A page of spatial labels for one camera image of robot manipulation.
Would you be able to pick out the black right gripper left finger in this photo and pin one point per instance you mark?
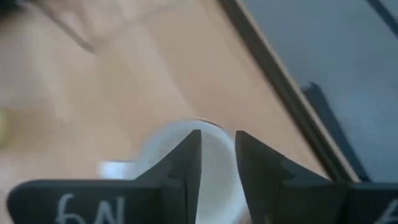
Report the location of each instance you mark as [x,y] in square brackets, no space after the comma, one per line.
[118,199]

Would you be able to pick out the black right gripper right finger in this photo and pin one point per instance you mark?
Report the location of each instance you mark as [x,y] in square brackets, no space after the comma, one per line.
[295,196]

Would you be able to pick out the yellow and white mug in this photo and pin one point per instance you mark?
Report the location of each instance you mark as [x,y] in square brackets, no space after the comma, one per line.
[217,174]

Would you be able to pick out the small pale yellow cup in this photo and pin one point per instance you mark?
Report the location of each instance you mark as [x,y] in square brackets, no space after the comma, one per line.
[3,127]

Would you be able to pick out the black table frame leg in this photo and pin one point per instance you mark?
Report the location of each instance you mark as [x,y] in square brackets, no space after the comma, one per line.
[332,130]

